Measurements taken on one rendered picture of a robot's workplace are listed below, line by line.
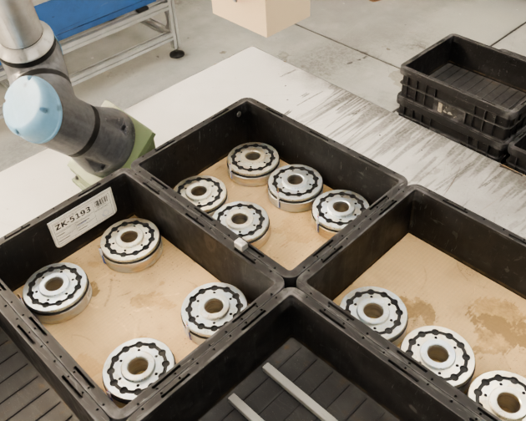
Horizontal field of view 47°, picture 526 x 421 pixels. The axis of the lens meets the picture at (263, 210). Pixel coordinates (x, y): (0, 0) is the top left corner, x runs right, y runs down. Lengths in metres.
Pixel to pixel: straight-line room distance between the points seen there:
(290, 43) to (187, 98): 1.79
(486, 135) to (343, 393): 1.22
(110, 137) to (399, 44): 2.35
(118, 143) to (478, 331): 0.78
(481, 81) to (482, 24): 1.52
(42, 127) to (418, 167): 0.81
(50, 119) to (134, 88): 1.96
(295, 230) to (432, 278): 0.25
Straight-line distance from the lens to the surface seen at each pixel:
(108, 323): 1.00
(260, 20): 1.21
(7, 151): 2.93
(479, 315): 1.00
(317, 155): 1.15
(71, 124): 1.24
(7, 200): 1.50
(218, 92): 1.71
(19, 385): 0.98
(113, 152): 1.30
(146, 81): 3.20
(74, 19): 3.00
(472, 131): 1.97
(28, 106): 1.23
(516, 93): 2.17
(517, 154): 1.93
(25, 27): 1.25
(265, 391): 0.90
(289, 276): 0.88
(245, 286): 0.96
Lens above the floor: 1.60
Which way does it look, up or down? 43 degrees down
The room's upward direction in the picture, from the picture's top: 4 degrees counter-clockwise
